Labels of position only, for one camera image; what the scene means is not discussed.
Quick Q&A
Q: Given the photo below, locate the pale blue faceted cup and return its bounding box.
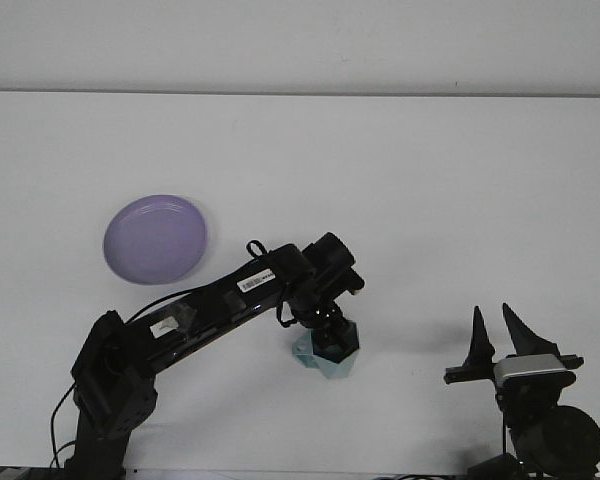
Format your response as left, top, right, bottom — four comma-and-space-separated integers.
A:
290, 319, 360, 382

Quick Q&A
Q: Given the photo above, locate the black arm base cable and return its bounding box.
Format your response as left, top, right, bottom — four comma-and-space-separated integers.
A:
49, 382, 81, 471

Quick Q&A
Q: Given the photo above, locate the pale purple round plate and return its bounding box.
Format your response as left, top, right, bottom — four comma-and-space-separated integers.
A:
103, 193, 210, 286

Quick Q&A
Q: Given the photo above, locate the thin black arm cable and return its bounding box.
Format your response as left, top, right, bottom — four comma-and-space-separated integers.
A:
127, 239, 301, 329

